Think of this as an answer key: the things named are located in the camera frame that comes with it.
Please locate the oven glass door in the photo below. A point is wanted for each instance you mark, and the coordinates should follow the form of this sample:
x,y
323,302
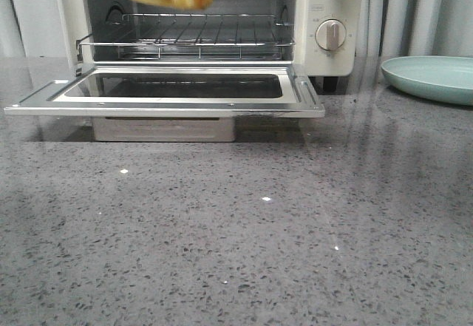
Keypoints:
x,y
177,91

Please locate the white Toshiba toaster oven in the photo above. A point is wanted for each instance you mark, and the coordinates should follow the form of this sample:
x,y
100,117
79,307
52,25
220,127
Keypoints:
x,y
79,17

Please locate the lower oven knob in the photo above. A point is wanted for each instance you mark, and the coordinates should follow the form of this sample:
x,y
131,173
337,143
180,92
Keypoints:
x,y
331,34

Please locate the light green plate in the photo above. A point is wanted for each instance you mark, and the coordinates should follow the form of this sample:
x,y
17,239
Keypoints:
x,y
443,79

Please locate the metal wire oven rack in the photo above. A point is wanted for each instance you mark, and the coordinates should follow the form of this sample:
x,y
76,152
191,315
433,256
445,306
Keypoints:
x,y
201,37

